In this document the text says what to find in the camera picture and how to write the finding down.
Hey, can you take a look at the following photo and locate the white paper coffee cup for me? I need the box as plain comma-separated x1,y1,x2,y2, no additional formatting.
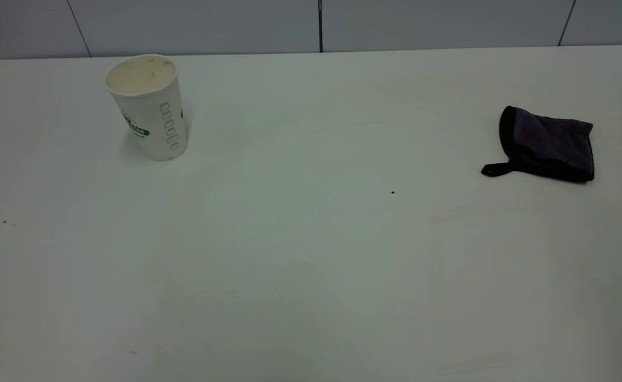
105,54,188,162

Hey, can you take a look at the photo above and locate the purple black cleaning cloth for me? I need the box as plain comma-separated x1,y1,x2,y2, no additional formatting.
481,106,595,184

